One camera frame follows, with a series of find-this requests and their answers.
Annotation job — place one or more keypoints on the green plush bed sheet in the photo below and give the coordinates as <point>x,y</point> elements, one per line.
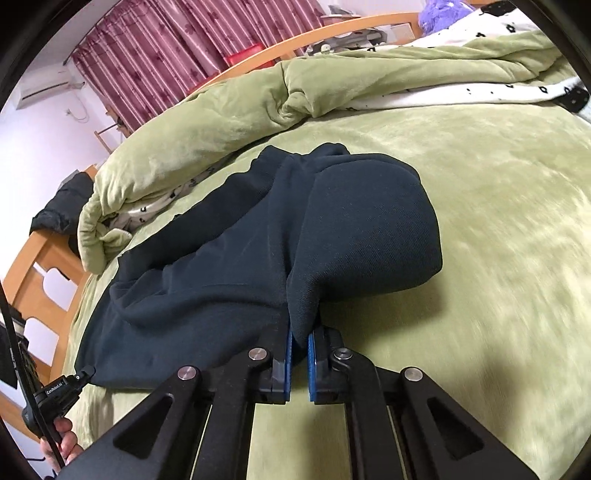
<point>504,328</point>

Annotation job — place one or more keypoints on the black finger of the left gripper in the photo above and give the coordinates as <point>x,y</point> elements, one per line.
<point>45,403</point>

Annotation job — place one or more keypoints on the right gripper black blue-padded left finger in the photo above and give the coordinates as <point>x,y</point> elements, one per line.
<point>197,424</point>

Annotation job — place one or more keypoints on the white air conditioner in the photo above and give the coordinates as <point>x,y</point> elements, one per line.
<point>44,83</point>

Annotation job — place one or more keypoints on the black remote on duvet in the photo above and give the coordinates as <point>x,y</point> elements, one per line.
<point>498,8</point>

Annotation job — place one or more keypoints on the wooden coat rack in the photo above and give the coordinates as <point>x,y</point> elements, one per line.
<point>117,126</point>

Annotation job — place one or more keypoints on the green floral duvet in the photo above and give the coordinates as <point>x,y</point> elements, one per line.
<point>479,59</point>

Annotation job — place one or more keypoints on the dark navy sweatshirt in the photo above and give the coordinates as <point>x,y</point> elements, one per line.
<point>264,250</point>

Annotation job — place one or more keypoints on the person's left hand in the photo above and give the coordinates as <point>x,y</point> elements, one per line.
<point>68,447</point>

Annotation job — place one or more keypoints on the purple plush toy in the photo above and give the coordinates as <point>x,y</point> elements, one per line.
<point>438,15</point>

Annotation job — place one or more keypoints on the maroon floral curtain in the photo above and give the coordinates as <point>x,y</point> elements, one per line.
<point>143,57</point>

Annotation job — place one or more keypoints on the black jacket on headboard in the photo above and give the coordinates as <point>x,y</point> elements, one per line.
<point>61,214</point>

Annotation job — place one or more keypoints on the wooden bed frame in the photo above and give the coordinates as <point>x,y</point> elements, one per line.
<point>46,280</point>

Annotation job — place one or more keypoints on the cluttered desk items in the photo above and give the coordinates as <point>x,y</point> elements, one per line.
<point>366,38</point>

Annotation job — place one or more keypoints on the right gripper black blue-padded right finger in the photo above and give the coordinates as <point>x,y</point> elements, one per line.
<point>403,425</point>

